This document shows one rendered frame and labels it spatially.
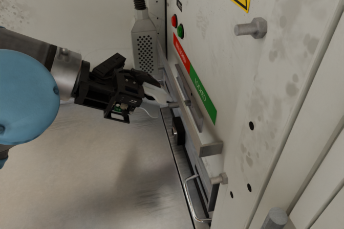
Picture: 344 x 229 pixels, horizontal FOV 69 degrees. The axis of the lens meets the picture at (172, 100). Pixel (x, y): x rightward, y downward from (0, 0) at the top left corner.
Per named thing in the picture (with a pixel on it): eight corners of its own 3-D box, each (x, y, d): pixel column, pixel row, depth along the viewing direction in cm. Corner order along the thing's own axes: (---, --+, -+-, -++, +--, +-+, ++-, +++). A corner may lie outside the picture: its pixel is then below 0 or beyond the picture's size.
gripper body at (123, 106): (131, 126, 50) (68, 111, 44) (127, 98, 56) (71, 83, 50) (149, 96, 46) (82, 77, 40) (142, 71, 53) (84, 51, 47)
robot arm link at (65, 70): (46, 76, 49) (60, 34, 45) (72, 84, 52) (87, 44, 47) (39, 106, 43) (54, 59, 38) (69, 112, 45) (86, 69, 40)
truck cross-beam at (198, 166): (217, 241, 48) (221, 227, 44) (163, 82, 89) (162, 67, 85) (241, 234, 49) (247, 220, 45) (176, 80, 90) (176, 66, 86)
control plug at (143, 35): (135, 78, 75) (129, 21, 64) (133, 69, 79) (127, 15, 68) (160, 75, 77) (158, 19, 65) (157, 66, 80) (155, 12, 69)
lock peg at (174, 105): (169, 112, 56) (169, 99, 53) (167, 106, 58) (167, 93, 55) (196, 108, 57) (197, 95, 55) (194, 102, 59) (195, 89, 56)
